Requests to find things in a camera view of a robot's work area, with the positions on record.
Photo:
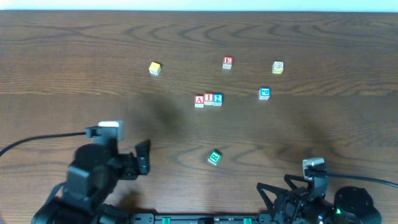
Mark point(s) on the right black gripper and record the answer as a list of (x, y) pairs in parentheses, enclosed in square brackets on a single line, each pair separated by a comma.
[(292, 196)]

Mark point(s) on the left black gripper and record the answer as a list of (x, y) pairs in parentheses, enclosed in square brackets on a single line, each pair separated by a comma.
[(131, 165)]

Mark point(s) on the red letter A block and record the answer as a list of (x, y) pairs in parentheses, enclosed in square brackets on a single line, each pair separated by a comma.
[(199, 101)]

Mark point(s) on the red letter I block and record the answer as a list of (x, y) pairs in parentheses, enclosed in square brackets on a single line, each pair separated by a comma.
[(208, 99)]

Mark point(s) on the blue number 2 block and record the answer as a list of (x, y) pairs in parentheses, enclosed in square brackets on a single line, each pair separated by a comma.
[(217, 99)]

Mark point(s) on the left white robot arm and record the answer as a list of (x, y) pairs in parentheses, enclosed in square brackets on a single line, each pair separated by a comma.
[(55, 206)]

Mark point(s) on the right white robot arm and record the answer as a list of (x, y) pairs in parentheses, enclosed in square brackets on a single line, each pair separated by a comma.
[(351, 204)]

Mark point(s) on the green letter R block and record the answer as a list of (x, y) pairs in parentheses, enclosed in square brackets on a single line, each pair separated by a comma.
[(215, 157)]

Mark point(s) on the yellow wooden block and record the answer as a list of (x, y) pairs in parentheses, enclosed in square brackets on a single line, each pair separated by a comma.
[(155, 68)]

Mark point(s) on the blue letter block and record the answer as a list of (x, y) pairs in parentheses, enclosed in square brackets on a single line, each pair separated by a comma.
[(264, 93)]

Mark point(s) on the plain tan wooden block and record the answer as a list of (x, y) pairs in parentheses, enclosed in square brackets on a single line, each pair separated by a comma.
[(277, 67)]

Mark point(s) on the red letter E block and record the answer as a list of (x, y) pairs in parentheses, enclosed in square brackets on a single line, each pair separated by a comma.
[(227, 62)]

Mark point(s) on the black mounting rail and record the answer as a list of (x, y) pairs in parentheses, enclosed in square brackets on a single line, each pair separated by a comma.
[(149, 218)]

